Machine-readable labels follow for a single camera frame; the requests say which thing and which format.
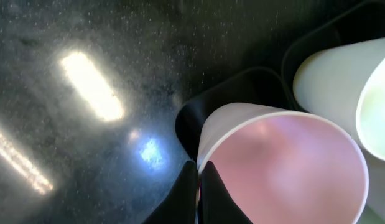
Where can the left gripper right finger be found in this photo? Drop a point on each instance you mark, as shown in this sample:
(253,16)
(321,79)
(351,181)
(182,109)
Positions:
(214,202)

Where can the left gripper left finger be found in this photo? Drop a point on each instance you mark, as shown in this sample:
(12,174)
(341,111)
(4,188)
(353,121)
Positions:
(183,199)

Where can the pink cup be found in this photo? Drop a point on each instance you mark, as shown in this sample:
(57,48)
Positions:
(288,171)

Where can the black tray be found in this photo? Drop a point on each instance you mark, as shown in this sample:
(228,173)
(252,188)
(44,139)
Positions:
(192,124)

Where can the white cup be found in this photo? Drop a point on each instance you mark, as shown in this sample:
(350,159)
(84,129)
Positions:
(329,84)

